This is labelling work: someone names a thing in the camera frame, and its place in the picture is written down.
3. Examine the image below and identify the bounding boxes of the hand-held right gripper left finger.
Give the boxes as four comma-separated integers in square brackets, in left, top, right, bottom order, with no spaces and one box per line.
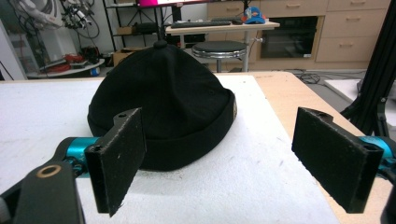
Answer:
[84,107,148,217]

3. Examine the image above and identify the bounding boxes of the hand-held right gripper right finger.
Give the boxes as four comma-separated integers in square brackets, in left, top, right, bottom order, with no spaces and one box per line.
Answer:
[291,106,385,215]

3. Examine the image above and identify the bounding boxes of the black brimless cap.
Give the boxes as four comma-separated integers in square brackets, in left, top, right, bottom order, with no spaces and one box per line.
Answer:
[87,39,238,172]

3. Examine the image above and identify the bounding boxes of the black tripod stand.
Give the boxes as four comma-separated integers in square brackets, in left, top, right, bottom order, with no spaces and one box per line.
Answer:
[340,0,396,138]

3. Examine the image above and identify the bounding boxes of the white table mat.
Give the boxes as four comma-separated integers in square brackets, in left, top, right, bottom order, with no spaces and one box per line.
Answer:
[0,74,341,224]

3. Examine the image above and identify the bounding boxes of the round white low table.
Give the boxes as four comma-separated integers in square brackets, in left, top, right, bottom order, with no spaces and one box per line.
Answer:
[25,57,106,79]

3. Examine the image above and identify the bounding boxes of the brown cardboard box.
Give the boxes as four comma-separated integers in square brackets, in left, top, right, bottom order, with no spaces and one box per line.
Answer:
[112,46,148,67]

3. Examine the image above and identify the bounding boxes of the wooden drawer cabinet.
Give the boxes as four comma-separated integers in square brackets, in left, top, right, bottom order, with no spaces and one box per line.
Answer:
[206,0,391,72]

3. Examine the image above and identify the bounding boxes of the built-in black oven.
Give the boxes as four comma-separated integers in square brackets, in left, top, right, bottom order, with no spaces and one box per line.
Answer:
[260,16,319,60]

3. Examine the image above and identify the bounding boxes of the black metal shelf rack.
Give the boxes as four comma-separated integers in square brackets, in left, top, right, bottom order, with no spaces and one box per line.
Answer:
[102,0,166,52]

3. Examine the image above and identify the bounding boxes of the round black stool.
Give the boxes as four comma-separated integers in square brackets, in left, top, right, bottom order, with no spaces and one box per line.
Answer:
[191,40,248,73]

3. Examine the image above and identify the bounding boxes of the black keyboard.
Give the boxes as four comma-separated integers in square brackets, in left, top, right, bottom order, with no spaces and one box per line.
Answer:
[170,20,233,30]

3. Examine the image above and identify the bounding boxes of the blue and orange cap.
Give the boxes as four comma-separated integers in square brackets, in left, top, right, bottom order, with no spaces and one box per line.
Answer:
[241,6,267,25]

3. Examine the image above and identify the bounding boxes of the monitor with pink screen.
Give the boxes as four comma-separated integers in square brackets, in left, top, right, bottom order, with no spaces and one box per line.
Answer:
[135,0,250,9]

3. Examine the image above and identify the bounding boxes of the light wooden desk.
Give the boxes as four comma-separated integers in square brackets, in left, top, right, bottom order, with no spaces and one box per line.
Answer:
[164,20,281,73]

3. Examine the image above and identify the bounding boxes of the black floor cables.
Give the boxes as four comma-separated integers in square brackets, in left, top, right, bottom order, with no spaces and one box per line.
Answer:
[286,68,365,86]

